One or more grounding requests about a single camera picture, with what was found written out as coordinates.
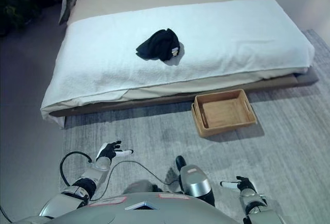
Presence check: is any black crumpled garment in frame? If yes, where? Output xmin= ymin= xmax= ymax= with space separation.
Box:
xmin=135 ymin=28 xmax=180 ymax=62

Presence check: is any silver robot leg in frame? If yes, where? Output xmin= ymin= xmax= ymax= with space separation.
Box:
xmin=164 ymin=156 xmax=216 ymax=208

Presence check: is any dark green houseplant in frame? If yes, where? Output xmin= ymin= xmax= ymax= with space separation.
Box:
xmin=0 ymin=0 xmax=42 ymax=38

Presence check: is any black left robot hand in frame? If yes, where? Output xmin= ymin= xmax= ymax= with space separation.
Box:
xmin=95 ymin=140 xmax=135 ymax=162

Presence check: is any woven wicker basket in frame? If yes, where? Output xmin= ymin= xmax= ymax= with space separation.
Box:
xmin=191 ymin=89 xmax=258 ymax=139

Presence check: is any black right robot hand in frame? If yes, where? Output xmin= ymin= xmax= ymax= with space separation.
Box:
xmin=220 ymin=176 xmax=257 ymax=191

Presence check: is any brown bed frame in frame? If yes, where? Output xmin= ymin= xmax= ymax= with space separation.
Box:
xmin=48 ymin=66 xmax=320 ymax=129

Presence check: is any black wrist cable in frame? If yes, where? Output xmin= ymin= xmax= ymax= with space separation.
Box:
xmin=59 ymin=151 xmax=93 ymax=187

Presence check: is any white bed blanket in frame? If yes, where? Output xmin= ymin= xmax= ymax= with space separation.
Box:
xmin=40 ymin=0 xmax=316 ymax=122

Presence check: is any silver robot torso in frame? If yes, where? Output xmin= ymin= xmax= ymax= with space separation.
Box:
xmin=15 ymin=193 xmax=289 ymax=224

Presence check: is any grey floor rug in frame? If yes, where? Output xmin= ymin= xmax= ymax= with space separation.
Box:
xmin=61 ymin=28 xmax=330 ymax=224

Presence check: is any thin grey cable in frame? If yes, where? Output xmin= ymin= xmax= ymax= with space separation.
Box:
xmin=91 ymin=160 xmax=181 ymax=201

